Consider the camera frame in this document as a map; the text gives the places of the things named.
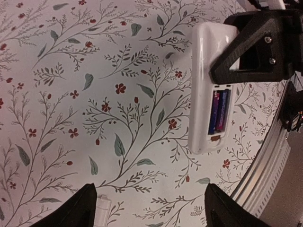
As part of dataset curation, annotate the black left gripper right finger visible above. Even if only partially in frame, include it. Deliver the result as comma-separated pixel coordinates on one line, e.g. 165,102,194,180
205,183,268,227

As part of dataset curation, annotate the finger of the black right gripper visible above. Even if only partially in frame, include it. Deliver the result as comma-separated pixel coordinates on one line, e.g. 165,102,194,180
210,10,296,85

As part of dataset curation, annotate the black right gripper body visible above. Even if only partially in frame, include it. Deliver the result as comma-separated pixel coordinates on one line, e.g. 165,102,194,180
276,0,303,78

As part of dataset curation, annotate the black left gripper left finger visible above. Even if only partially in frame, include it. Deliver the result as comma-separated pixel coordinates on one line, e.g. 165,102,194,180
31,183,97,227

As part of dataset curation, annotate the clear battery compartment cover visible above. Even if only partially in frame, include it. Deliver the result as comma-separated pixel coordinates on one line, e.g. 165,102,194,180
94,194,112,227

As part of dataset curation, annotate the black battery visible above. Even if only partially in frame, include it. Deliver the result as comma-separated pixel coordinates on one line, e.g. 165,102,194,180
215,89,230,132
208,91,220,135

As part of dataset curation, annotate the white AC remote control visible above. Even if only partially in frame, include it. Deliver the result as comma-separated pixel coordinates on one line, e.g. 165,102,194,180
188,22,239,154

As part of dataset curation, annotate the floral patterned table mat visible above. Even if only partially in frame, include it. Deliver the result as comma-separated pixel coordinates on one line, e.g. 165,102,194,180
0,0,284,227

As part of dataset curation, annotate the aluminium front rail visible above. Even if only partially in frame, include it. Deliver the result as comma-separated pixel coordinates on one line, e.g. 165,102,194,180
231,80,303,217

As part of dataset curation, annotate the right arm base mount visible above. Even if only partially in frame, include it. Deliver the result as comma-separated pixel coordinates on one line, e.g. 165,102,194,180
279,81,303,132

